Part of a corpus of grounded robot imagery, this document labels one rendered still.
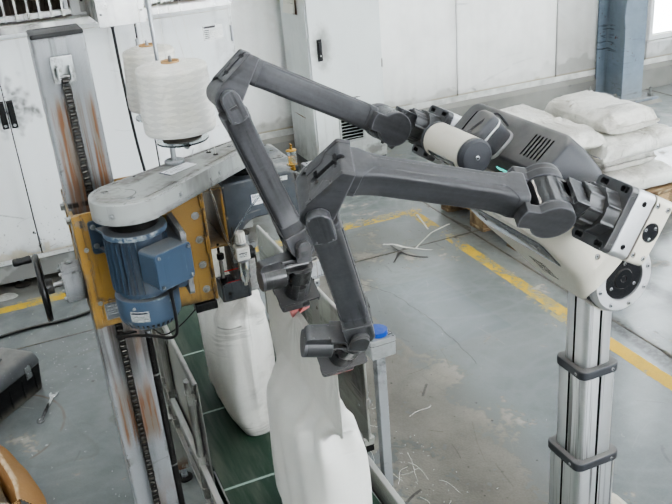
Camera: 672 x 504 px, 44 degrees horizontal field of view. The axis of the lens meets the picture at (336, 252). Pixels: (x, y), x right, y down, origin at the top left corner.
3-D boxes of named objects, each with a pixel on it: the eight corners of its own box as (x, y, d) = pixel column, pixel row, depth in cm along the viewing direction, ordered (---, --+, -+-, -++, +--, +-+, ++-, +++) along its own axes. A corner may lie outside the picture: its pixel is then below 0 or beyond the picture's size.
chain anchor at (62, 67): (77, 82, 192) (72, 55, 189) (55, 86, 190) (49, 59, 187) (76, 80, 194) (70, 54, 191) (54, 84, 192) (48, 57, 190)
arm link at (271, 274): (311, 240, 185) (297, 227, 192) (262, 250, 181) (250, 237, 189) (314, 287, 190) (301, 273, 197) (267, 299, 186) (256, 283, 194)
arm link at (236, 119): (239, 85, 165) (224, 75, 174) (214, 99, 164) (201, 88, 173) (321, 253, 187) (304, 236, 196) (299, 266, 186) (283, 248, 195)
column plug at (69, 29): (83, 32, 191) (82, 28, 191) (30, 40, 187) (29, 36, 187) (77, 27, 201) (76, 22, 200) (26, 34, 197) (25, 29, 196)
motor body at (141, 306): (190, 323, 199) (173, 228, 189) (127, 340, 194) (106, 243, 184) (175, 298, 212) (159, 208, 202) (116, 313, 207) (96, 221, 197)
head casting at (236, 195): (318, 259, 231) (308, 158, 218) (234, 281, 222) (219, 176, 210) (282, 225, 256) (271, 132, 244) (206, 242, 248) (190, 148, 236)
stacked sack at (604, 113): (664, 128, 500) (666, 104, 494) (606, 142, 486) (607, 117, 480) (591, 106, 557) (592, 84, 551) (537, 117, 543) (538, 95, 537)
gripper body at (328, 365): (311, 348, 174) (319, 338, 167) (356, 335, 177) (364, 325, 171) (321, 377, 172) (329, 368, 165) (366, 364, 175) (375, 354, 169)
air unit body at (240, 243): (258, 285, 219) (251, 231, 213) (241, 289, 218) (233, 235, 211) (253, 278, 223) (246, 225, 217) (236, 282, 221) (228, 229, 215)
